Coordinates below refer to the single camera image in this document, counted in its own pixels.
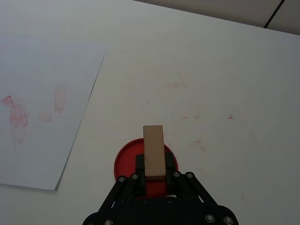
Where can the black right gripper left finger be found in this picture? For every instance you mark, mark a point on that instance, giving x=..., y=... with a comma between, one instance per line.
x=140, y=178

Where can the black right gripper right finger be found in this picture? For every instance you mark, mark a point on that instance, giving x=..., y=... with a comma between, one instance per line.
x=170, y=173

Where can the tan wooden block stamp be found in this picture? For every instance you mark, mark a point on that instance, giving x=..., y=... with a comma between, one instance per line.
x=153, y=152

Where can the red round ink pad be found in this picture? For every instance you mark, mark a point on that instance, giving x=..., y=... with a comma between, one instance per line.
x=126, y=164

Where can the white paper sheet, red prints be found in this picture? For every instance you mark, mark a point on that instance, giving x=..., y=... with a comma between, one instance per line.
x=47, y=145

